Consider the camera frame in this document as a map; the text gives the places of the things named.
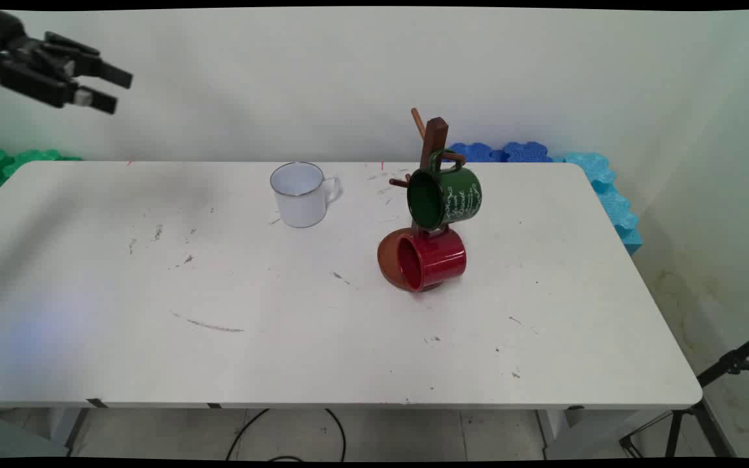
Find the green enamel mug white lettering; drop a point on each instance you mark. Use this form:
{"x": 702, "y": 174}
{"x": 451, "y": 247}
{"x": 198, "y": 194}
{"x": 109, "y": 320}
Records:
{"x": 446, "y": 195}

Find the green foam mat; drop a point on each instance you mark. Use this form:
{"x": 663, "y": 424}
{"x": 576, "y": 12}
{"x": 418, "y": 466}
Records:
{"x": 4, "y": 166}

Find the brown wooden mug tree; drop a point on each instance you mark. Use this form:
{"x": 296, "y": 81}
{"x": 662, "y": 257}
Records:
{"x": 435, "y": 136}

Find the white table leg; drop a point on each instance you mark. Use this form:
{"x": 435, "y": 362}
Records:
{"x": 556, "y": 429}
{"x": 69, "y": 426}

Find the red enamel mug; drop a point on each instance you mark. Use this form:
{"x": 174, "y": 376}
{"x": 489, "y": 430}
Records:
{"x": 436, "y": 259}

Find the dark blue foam mat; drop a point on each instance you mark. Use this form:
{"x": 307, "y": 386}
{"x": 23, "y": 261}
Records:
{"x": 475, "y": 153}
{"x": 527, "y": 152}

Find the light blue foam mat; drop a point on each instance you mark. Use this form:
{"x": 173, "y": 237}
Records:
{"x": 612, "y": 195}

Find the black tripod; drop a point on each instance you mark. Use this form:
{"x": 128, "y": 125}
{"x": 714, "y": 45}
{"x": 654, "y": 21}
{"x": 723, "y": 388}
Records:
{"x": 706, "y": 396}

